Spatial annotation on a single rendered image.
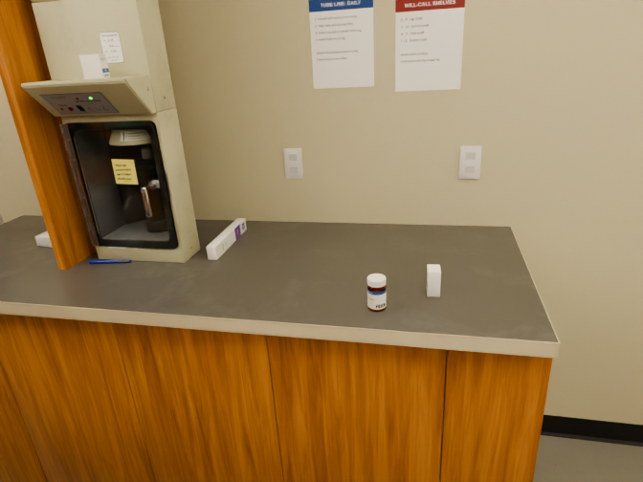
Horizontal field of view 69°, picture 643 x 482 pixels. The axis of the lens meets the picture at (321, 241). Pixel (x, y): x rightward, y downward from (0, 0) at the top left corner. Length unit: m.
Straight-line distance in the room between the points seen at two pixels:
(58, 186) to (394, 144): 1.10
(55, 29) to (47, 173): 0.41
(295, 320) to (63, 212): 0.87
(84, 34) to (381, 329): 1.12
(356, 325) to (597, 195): 1.01
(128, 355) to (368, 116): 1.08
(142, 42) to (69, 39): 0.22
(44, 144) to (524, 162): 1.52
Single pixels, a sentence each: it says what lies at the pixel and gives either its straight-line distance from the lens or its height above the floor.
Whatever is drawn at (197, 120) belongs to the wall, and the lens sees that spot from 1.87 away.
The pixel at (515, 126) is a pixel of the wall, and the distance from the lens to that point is 1.69.
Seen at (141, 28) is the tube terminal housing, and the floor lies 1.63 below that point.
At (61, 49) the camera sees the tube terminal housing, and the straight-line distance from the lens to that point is 1.58.
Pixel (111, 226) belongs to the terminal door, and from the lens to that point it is 1.63.
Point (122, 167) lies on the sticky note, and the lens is 1.53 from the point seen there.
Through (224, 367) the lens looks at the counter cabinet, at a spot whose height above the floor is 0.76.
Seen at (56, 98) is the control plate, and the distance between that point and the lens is 1.51.
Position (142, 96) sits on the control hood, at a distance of 1.39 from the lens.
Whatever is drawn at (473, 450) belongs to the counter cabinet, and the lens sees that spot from 1.37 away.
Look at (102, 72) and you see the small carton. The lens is 1.42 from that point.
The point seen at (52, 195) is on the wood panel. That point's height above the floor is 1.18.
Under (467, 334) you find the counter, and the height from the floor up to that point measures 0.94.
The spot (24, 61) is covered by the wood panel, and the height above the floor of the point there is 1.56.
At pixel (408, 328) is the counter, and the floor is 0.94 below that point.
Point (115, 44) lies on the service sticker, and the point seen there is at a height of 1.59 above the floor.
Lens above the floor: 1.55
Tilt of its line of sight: 22 degrees down
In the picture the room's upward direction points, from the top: 4 degrees counter-clockwise
